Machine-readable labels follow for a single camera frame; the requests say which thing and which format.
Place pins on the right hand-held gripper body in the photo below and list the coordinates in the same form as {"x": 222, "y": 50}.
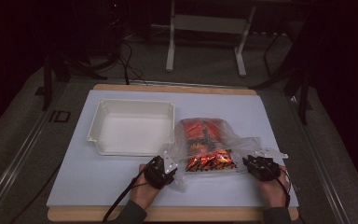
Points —
{"x": 265, "y": 169}

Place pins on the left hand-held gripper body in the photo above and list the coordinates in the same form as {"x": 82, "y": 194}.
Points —
{"x": 158, "y": 174}

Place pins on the clear plastic bag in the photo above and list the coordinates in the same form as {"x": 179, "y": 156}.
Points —
{"x": 248, "y": 146}

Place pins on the red chip bag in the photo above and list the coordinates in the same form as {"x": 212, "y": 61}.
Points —
{"x": 206, "y": 146}

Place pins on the white plastic tray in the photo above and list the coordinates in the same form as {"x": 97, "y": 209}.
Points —
{"x": 133, "y": 130}

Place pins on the person's left hand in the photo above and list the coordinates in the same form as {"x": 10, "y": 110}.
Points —
{"x": 143, "y": 193}

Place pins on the person's right hand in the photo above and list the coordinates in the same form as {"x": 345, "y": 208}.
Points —
{"x": 275, "y": 193}

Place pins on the white work mat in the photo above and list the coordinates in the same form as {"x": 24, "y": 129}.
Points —
{"x": 90, "y": 180}

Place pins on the black metal stand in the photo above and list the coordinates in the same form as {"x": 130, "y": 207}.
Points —
{"x": 303, "y": 93}

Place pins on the white metal stand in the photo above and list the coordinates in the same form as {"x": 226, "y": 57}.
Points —
{"x": 209, "y": 24}

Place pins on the black tripod stand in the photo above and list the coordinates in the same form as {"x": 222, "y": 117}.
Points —
{"x": 48, "y": 84}

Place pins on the metal floor rail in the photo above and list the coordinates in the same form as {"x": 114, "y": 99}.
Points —
{"x": 15, "y": 161}
{"x": 320, "y": 168}

